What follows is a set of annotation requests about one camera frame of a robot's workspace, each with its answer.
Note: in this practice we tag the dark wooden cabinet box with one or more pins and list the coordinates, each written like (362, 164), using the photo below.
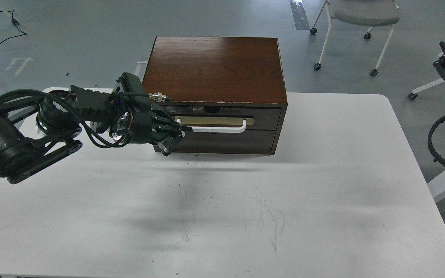
(220, 71)

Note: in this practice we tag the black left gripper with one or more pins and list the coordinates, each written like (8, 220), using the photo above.
(140, 120)

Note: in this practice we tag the wooden drawer with white handle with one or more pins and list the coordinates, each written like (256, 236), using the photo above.
(260, 118)

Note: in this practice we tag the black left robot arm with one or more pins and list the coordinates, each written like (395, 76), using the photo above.
(38, 129)

